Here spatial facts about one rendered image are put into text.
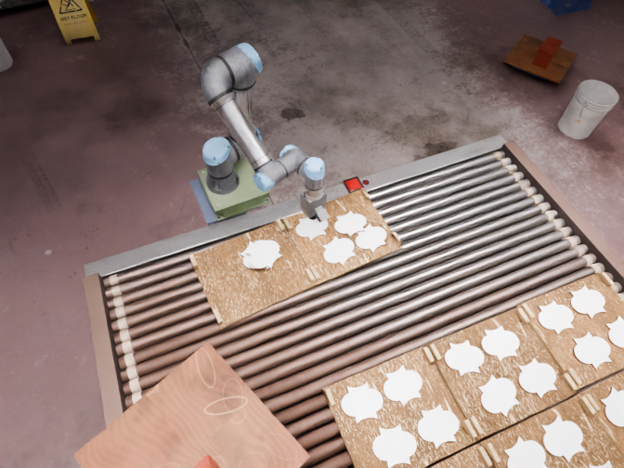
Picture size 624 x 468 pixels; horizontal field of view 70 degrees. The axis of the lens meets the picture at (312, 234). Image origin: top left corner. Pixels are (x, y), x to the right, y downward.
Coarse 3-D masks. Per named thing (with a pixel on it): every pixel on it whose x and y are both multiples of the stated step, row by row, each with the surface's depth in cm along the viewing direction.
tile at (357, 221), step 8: (336, 216) 195; (344, 216) 195; (352, 216) 195; (360, 216) 195; (336, 224) 193; (344, 224) 193; (352, 224) 193; (360, 224) 193; (344, 232) 190; (352, 232) 190
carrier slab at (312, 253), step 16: (352, 192) 204; (336, 208) 199; (352, 208) 199; (368, 208) 199; (368, 224) 195; (384, 224) 195; (304, 240) 189; (320, 240) 189; (352, 240) 190; (384, 240) 190; (304, 256) 185; (320, 256) 185; (368, 256) 186; (320, 272) 181; (336, 272) 181
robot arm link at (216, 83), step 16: (208, 64) 151; (224, 64) 151; (208, 80) 150; (224, 80) 151; (208, 96) 152; (224, 96) 151; (224, 112) 153; (240, 112) 155; (240, 128) 155; (240, 144) 157; (256, 144) 157; (256, 160) 157; (256, 176) 158; (272, 176) 159
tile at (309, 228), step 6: (300, 222) 193; (306, 222) 193; (312, 222) 193; (318, 222) 194; (324, 222) 194; (300, 228) 191; (306, 228) 192; (312, 228) 192; (318, 228) 192; (324, 228) 192; (300, 234) 190; (306, 234) 190; (312, 234) 190; (318, 234) 190; (324, 234) 190
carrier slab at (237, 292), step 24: (240, 240) 188; (288, 240) 189; (216, 264) 182; (240, 264) 182; (288, 264) 183; (216, 288) 176; (240, 288) 176; (264, 288) 176; (288, 288) 177; (240, 312) 171
